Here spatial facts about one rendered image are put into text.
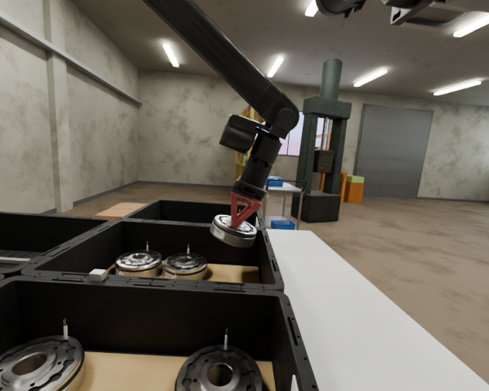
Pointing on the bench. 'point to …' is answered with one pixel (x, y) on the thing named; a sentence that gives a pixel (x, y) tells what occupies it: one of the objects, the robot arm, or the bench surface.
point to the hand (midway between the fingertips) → (236, 219)
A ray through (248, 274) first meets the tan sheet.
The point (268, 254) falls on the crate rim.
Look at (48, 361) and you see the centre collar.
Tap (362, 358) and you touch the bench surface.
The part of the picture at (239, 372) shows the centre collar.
